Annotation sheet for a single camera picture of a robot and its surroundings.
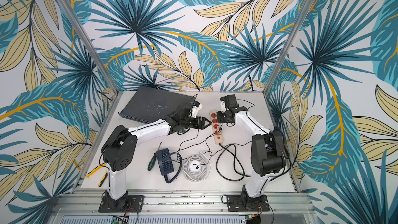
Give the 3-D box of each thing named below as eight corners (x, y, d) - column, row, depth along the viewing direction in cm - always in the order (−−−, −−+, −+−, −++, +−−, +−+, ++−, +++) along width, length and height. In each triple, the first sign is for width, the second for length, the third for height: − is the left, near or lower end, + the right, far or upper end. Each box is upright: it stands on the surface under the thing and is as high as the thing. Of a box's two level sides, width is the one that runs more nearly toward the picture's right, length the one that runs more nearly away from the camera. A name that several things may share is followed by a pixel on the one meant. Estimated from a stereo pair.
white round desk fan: (183, 182, 81) (182, 179, 76) (184, 156, 89) (184, 152, 85) (209, 182, 81) (210, 179, 76) (208, 156, 89) (209, 152, 85)
